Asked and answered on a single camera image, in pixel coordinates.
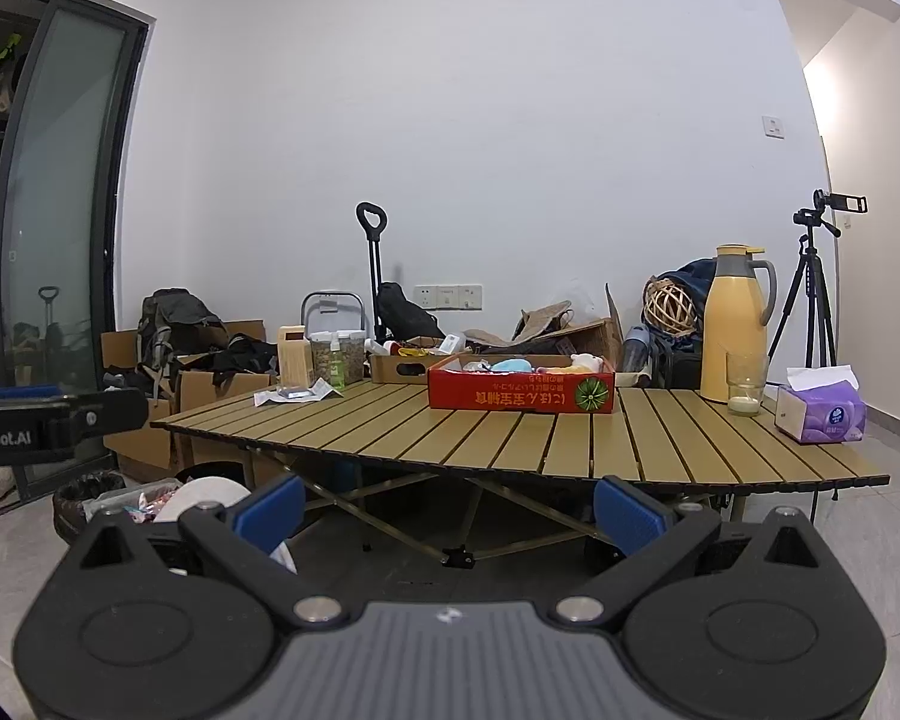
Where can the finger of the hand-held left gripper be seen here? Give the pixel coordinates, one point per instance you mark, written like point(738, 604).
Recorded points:
point(26, 392)
point(101, 416)

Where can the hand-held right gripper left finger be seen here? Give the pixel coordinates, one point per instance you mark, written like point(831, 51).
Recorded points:
point(270, 508)

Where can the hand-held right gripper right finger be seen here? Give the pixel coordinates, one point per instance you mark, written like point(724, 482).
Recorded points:
point(630, 515)

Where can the yellow plush toy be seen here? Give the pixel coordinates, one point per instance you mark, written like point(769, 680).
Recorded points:
point(577, 372)

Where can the red cardboard box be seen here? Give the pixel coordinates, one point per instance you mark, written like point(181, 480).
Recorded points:
point(517, 394)

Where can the pink plush toy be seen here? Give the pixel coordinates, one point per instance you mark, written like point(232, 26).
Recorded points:
point(547, 370)

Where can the tall cardboard box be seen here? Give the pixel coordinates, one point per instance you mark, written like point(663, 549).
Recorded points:
point(120, 352)

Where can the white paper roll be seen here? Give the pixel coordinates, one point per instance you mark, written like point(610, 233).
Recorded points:
point(202, 491)

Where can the plastic trash bag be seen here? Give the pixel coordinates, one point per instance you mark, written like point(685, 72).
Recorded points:
point(142, 499)

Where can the black trash bin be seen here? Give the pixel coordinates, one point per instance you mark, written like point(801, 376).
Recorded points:
point(75, 510)

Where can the low cardboard box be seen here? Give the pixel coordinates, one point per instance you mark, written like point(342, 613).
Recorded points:
point(210, 397)

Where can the dark backpack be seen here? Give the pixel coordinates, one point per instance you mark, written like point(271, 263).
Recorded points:
point(176, 330)

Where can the wooden box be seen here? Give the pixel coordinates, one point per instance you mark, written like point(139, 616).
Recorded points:
point(295, 360)

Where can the green spray bottle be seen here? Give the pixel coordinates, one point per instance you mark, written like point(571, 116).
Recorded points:
point(336, 369)

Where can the black clothes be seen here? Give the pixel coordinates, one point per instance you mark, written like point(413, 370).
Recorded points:
point(247, 352)

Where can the folding slat table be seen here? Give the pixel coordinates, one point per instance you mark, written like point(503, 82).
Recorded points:
point(495, 435)

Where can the blue bottle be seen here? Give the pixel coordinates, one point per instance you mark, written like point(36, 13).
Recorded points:
point(634, 349)

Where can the clear grain jar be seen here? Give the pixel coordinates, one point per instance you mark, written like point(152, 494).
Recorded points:
point(354, 356)

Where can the glass cup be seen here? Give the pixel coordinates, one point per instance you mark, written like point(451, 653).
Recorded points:
point(746, 386)

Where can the large open cardboard box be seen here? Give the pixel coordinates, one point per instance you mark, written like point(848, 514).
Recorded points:
point(596, 337)

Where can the small brown cardboard box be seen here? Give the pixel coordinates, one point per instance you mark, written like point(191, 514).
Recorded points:
point(397, 369)

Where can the glass door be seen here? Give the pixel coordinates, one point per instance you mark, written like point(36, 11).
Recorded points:
point(60, 202)

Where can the beige cloth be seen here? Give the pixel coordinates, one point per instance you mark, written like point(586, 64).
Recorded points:
point(532, 322)

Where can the yellow thermos jug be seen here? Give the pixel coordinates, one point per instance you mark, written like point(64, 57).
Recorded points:
point(731, 322)

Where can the purple tissue box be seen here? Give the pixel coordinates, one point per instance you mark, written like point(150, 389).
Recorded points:
point(825, 412)

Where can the black trolley bag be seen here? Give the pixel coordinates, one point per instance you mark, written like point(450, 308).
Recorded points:
point(409, 315)

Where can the dark blue cloth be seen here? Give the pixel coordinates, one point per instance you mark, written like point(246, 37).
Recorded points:
point(701, 277)

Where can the black tripod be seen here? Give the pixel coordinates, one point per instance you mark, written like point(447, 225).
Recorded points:
point(810, 292)

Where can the wall outlet strip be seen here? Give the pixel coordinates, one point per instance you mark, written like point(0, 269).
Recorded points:
point(448, 297)

